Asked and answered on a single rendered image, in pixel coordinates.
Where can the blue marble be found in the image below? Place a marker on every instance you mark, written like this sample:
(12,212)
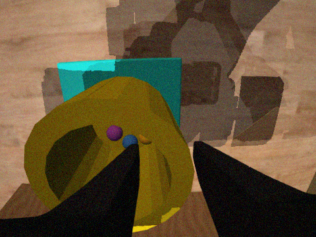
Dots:
(128,140)

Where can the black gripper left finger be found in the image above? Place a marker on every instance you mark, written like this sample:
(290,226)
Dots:
(104,207)

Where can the purple marble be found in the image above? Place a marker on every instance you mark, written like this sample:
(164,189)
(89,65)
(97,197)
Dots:
(114,133)

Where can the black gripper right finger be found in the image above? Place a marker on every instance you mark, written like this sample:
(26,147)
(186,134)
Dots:
(246,203)

